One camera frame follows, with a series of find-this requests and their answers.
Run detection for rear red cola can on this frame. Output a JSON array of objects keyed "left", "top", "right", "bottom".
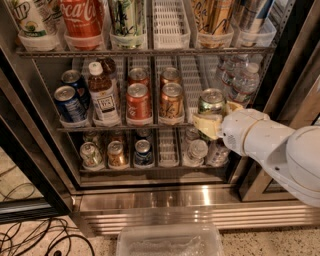
[{"left": 128, "top": 67, "right": 150, "bottom": 86}]

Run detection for brown tea bottle white cap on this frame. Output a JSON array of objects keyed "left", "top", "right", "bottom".
[{"left": 88, "top": 62, "right": 119, "bottom": 122}]

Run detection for rear brown tea bottle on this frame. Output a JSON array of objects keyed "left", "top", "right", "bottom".
[{"left": 97, "top": 57, "right": 117, "bottom": 80}]

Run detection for stainless steel fridge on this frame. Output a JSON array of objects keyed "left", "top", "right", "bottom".
[{"left": 0, "top": 0, "right": 320, "bottom": 236}]

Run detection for green white tall can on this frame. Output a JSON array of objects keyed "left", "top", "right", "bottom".
[{"left": 109, "top": 0, "right": 145, "bottom": 37}]

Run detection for rear orange soda can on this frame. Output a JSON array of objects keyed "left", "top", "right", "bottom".
[{"left": 160, "top": 67, "right": 181, "bottom": 87}]

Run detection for front blue soda can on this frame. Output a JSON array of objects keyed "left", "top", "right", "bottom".
[{"left": 54, "top": 85, "right": 86, "bottom": 122}]

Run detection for white green 7up can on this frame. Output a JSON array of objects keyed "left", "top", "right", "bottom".
[{"left": 7, "top": 0, "right": 57, "bottom": 38}]

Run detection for empty white plastic tray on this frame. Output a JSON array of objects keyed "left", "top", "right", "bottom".
[{"left": 152, "top": 0, "right": 191, "bottom": 49}]

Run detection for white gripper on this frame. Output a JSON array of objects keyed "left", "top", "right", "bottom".
[{"left": 193, "top": 101, "right": 294, "bottom": 157}]

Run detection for right glass fridge door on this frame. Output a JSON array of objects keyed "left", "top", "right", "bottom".
[{"left": 239, "top": 0, "right": 320, "bottom": 202}]

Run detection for green soda can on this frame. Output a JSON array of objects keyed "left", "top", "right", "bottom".
[{"left": 197, "top": 88, "right": 226, "bottom": 141}]

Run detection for bottom shelf blue can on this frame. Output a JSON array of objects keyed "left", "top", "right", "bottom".
[{"left": 134, "top": 140, "right": 153, "bottom": 166}]

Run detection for bottom shelf tea bottle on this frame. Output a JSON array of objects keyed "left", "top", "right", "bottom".
[{"left": 206, "top": 139, "right": 230, "bottom": 167}]

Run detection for blue soda can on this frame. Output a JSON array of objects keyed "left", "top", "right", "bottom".
[
  {"left": 61, "top": 69, "right": 90, "bottom": 109},
  {"left": 54, "top": 85, "right": 86, "bottom": 122}
]

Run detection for front orange soda can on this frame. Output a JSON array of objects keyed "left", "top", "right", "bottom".
[{"left": 160, "top": 83, "right": 183, "bottom": 119}]

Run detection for rear clear water bottle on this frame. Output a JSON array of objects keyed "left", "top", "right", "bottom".
[{"left": 214, "top": 54, "right": 249, "bottom": 96}]

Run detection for glass fridge door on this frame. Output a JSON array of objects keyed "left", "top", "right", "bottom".
[
  {"left": 0, "top": 71, "right": 72, "bottom": 224},
  {"left": 239, "top": 0, "right": 320, "bottom": 202}
]

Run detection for rear blue soda can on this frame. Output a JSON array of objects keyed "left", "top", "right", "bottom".
[{"left": 61, "top": 69, "right": 90, "bottom": 109}]

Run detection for orange soda can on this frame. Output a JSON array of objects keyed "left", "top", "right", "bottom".
[
  {"left": 160, "top": 67, "right": 181, "bottom": 87},
  {"left": 160, "top": 83, "right": 183, "bottom": 119}
]

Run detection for bottom shelf clear bottle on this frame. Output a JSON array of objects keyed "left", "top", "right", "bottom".
[{"left": 183, "top": 127, "right": 208, "bottom": 167}]

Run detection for clear plastic bin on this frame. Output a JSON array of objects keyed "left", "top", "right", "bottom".
[{"left": 116, "top": 223, "right": 225, "bottom": 256}]

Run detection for front red cola can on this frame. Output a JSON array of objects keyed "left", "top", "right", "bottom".
[{"left": 126, "top": 83, "right": 151, "bottom": 120}]

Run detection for front clear water bottle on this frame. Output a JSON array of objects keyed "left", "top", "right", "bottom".
[{"left": 227, "top": 63, "right": 260, "bottom": 107}]

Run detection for red coca-cola can top shelf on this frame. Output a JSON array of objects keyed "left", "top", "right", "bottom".
[{"left": 59, "top": 0, "right": 104, "bottom": 50}]

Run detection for striped silver can top shelf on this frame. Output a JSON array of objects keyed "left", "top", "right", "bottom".
[{"left": 234, "top": 0, "right": 274, "bottom": 33}]

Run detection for orange tall can top shelf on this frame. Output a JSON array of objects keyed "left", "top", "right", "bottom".
[{"left": 191, "top": 0, "right": 234, "bottom": 35}]

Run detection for bottom shelf green white can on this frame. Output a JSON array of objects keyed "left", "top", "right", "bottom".
[{"left": 80, "top": 142, "right": 102, "bottom": 167}]

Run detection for black floor cables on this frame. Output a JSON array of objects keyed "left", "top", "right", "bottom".
[{"left": 0, "top": 163, "right": 96, "bottom": 256}]

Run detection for bottom shelf orange can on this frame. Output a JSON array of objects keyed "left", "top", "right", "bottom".
[{"left": 107, "top": 141, "right": 128, "bottom": 168}]

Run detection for red cola can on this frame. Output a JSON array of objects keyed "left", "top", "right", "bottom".
[
  {"left": 126, "top": 83, "right": 151, "bottom": 120},
  {"left": 128, "top": 67, "right": 150, "bottom": 86}
]

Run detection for left glass fridge door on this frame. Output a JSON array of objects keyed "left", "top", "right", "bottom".
[{"left": 0, "top": 71, "right": 72, "bottom": 224}]

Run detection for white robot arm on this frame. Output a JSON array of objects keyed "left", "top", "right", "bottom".
[{"left": 193, "top": 102, "right": 320, "bottom": 207}]

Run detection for clear water bottle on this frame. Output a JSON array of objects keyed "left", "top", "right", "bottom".
[
  {"left": 227, "top": 63, "right": 260, "bottom": 107},
  {"left": 214, "top": 54, "right": 249, "bottom": 96}
]

